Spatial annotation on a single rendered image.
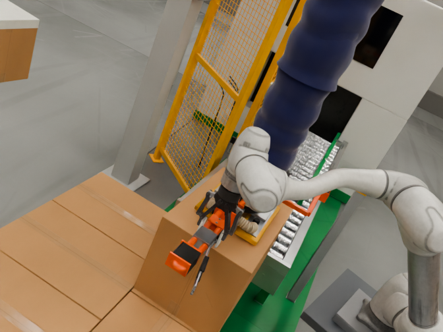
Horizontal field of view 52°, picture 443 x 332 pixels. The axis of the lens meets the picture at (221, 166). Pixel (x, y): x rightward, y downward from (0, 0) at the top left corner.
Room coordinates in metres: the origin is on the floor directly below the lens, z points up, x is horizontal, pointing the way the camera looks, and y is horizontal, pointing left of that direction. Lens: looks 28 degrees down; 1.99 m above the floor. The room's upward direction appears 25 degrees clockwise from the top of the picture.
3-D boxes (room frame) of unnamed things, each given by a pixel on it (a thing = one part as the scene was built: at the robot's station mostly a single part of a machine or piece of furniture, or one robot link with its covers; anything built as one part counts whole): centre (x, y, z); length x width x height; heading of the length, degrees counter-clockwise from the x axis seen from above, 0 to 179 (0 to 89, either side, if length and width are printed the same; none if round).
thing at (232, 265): (1.67, -0.14, 0.74); 0.60 x 0.40 x 0.40; 167
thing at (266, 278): (2.01, -0.20, 0.47); 0.70 x 0.03 x 0.15; 78
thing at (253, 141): (1.25, -0.06, 1.41); 0.13 x 0.11 x 0.16; 20
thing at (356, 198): (2.47, -0.81, 0.50); 0.07 x 0.07 x 1.00; 78
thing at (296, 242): (3.09, -0.76, 0.50); 2.31 x 0.05 x 0.19; 168
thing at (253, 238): (1.66, -0.24, 0.98); 0.34 x 0.10 x 0.05; 168
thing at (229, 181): (1.27, -0.06, 1.30); 0.09 x 0.09 x 0.06
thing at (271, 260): (2.01, -0.20, 0.58); 0.70 x 0.03 x 0.06; 78
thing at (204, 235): (1.22, -0.05, 1.07); 0.07 x 0.07 x 0.04; 78
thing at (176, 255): (1.09, -0.01, 1.07); 0.08 x 0.07 x 0.05; 168
